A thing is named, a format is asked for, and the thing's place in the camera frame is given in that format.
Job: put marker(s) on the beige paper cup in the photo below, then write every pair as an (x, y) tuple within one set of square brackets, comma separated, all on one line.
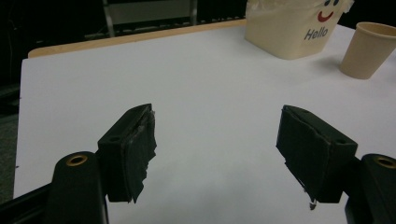
[(365, 51)]

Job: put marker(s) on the metal stand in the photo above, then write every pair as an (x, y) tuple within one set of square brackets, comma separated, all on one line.
[(149, 15)]

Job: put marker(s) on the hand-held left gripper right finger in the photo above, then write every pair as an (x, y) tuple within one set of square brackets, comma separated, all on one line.
[(320, 155)]

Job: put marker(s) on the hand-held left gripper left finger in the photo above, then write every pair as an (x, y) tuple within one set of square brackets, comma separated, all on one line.
[(124, 155)]

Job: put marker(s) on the cream bin with smiley face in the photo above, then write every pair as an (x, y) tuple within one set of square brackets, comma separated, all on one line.
[(291, 29)]

